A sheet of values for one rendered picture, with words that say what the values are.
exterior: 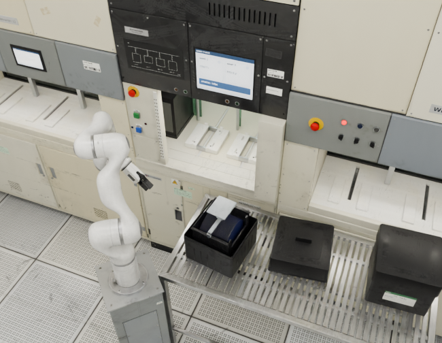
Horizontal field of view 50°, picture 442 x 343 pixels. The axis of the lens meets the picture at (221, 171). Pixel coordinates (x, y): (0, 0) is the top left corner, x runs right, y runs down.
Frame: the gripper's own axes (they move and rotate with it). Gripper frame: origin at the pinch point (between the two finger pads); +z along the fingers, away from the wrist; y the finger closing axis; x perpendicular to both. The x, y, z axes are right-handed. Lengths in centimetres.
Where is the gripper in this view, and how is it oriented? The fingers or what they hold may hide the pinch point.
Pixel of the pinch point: (147, 186)
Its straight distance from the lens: 254.0
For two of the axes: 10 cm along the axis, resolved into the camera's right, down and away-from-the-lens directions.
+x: 5.9, -7.0, 4.1
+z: 6.9, 7.0, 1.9
